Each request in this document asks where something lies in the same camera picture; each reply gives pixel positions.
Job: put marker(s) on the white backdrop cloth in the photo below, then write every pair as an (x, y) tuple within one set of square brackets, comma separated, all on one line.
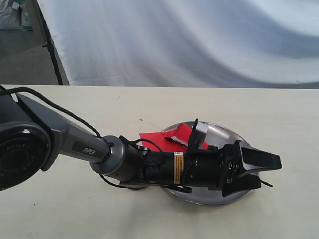
[(187, 43)]

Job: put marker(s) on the white woven sack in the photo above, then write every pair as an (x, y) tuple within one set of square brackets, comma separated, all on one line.
[(10, 16)]

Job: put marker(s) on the black round flag base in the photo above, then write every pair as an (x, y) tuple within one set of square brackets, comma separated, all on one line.
[(136, 189)]

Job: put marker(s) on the round steel plate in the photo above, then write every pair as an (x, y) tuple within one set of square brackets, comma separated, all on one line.
[(218, 136)]

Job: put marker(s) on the black backdrop stand pole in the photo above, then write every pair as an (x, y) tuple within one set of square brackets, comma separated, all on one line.
[(50, 48)]

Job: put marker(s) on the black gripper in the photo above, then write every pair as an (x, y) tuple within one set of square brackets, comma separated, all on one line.
[(218, 168)]

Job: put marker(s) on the green printed sack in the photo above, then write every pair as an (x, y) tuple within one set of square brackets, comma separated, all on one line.
[(25, 20)]

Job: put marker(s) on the red flag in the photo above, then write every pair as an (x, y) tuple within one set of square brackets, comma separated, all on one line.
[(174, 139)]

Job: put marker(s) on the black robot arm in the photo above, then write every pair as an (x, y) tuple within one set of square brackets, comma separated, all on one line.
[(34, 131)]

